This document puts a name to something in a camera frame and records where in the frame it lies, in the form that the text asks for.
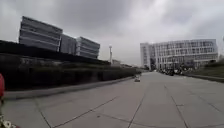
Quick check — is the pale pole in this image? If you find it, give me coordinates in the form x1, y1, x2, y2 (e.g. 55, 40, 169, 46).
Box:
108, 44, 114, 65

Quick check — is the grey striped low building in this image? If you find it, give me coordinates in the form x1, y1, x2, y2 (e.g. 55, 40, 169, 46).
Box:
75, 36, 101, 61

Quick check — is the dark glass building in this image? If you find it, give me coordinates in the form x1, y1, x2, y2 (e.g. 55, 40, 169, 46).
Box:
59, 33, 78, 56

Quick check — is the grey stone kerb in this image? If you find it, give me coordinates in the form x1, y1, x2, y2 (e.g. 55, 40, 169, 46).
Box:
3, 75, 136, 100

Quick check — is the row of parked two-wheelers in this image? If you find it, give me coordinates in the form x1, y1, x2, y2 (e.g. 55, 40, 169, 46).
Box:
157, 65, 188, 77

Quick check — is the grey paved plaza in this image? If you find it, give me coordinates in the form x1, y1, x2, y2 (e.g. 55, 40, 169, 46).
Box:
0, 71, 224, 128

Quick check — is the dark trimmed hedge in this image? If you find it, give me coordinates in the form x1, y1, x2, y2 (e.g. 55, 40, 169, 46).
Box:
0, 39, 143, 92

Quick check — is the white glass-fronted building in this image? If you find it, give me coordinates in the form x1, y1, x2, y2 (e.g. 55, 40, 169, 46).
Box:
139, 38, 219, 71

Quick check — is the grey kerb beside grass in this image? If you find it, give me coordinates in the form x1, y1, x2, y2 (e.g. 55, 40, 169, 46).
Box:
179, 73, 224, 84

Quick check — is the grass slope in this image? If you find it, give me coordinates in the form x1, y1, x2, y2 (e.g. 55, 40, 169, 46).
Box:
189, 61, 224, 80

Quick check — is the robot's own part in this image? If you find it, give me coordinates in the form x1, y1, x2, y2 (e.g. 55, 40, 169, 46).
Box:
0, 72, 6, 98

